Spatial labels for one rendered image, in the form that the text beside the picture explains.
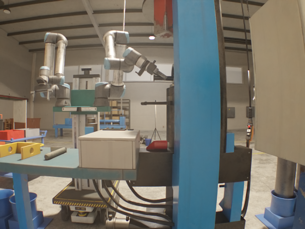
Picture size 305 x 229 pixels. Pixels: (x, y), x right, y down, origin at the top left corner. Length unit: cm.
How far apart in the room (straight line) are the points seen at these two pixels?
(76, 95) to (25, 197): 138
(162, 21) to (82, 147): 90
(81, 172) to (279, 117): 71
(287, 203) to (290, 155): 193
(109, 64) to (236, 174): 114
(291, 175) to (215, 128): 163
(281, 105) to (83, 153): 69
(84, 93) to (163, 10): 138
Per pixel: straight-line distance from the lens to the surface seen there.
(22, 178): 119
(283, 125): 46
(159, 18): 126
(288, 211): 242
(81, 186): 245
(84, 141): 75
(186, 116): 74
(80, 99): 222
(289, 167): 226
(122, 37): 188
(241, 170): 115
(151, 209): 151
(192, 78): 77
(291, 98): 45
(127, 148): 71
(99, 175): 76
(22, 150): 99
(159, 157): 99
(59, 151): 103
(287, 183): 231
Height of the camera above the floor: 128
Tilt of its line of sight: level
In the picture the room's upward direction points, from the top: straight up
